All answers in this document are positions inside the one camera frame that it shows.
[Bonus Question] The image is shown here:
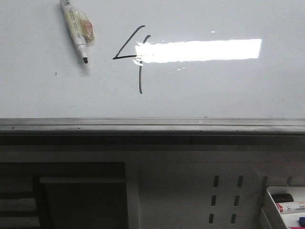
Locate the white marker with taped pad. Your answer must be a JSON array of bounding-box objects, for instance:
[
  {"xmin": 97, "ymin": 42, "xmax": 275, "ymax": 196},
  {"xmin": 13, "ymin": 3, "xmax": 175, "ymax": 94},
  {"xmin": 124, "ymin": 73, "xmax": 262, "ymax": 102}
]
[{"xmin": 59, "ymin": 0, "xmax": 95, "ymax": 64}]

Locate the white perforated metal panel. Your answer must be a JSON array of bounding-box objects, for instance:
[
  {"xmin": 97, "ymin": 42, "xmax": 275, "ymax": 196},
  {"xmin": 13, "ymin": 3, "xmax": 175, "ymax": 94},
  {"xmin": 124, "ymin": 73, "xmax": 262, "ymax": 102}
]
[{"xmin": 126, "ymin": 155, "xmax": 305, "ymax": 229}]

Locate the dark chair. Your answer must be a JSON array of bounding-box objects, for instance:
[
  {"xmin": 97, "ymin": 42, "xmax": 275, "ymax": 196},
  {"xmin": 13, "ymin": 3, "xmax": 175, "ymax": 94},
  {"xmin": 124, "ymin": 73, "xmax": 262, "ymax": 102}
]
[{"xmin": 0, "ymin": 162, "xmax": 128, "ymax": 229}]

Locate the red and white marker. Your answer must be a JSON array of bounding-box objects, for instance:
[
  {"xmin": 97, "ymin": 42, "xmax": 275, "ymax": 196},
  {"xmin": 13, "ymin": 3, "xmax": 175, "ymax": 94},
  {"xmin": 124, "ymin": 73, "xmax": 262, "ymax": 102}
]
[{"xmin": 276, "ymin": 201, "xmax": 305, "ymax": 214}]

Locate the white storage tray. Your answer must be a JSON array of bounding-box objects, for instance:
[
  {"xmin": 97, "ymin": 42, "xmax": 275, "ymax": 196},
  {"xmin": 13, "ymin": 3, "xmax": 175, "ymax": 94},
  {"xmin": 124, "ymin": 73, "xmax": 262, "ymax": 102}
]
[{"xmin": 259, "ymin": 186, "xmax": 305, "ymax": 229}]

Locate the blue marker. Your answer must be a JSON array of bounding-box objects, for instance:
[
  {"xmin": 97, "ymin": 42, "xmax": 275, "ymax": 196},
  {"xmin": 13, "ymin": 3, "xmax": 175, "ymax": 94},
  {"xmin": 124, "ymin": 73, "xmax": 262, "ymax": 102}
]
[{"xmin": 299, "ymin": 217, "xmax": 305, "ymax": 227}]

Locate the white whiteboard with aluminium frame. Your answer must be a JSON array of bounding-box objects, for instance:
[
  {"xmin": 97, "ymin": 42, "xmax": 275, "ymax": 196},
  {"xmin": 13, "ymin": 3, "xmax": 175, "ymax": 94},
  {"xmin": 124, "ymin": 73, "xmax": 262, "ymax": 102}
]
[{"xmin": 0, "ymin": 0, "xmax": 305, "ymax": 146}]

